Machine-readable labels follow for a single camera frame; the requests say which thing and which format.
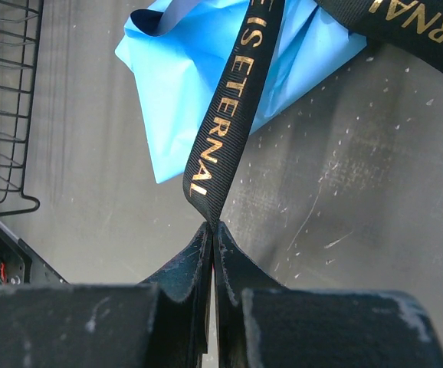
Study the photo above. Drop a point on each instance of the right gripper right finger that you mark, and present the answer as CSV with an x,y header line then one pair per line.
x,y
262,323

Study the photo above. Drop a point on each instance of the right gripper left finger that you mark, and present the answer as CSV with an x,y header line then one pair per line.
x,y
162,321

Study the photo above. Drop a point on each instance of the blue wrapping paper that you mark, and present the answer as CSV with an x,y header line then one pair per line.
x,y
177,51

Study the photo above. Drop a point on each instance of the black ribbon gold lettering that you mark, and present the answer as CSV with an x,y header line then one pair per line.
x,y
413,26

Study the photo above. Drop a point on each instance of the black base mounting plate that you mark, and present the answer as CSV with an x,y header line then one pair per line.
x,y
21,264

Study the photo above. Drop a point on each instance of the black wire dish basket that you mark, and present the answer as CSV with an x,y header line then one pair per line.
x,y
20,31

